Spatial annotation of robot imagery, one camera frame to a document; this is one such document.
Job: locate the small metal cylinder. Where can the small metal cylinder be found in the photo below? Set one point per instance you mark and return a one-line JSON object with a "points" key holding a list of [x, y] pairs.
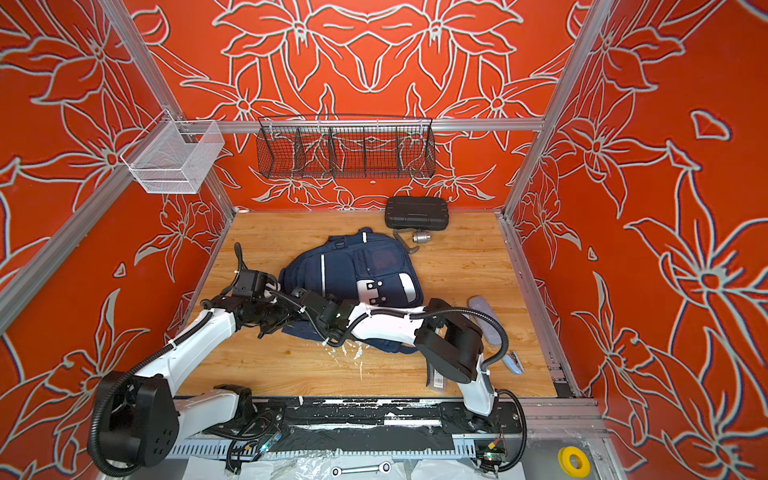
{"points": [[421, 236]]}

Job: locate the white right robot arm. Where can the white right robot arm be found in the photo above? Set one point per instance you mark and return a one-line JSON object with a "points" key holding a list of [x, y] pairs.
{"points": [[459, 343]]}

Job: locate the yellow tape roll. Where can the yellow tape roll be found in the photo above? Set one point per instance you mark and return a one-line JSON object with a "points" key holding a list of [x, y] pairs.
{"points": [[574, 462]]}

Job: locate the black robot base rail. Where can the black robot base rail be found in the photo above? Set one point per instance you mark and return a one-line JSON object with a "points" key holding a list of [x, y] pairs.
{"points": [[443, 414]]}

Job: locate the navy blue student backpack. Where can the navy blue student backpack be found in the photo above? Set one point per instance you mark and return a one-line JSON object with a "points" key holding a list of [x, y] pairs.
{"points": [[364, 267]]}

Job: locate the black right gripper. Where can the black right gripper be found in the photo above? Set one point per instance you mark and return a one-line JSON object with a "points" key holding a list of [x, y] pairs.
{"points": [[319, 329]]}

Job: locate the silver combination wrench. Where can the silver combination wrench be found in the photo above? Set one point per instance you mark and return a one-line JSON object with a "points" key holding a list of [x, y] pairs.
{"points": [[381, 468]]}

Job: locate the black wire wall basket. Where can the black wire wall basket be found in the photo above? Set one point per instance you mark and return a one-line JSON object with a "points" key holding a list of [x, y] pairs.
{"points": [[355, 147]]}

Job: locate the white wire wall basket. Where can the white wire wall basket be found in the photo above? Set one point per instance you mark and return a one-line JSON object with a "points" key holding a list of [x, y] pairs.
{"points": [[166, 158]]}

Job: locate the blue stapler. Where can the blue stapler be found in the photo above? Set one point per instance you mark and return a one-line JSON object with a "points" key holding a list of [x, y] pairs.
{"points": [[512, 362]]}

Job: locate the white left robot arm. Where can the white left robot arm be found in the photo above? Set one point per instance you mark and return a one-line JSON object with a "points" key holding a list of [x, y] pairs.
{"points": [[136, 420]]}

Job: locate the clear pencil case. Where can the clear pencil case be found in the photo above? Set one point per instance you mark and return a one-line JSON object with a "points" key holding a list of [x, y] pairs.
{"points": [[435, 380]]}

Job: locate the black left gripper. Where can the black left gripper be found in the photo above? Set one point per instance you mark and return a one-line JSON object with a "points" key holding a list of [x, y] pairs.
{"points": [[287, 313]]}

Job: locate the black plastic tool case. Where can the black plastic tool case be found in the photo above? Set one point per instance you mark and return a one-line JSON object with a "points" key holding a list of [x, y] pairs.
{"points": [[409, 212]]}

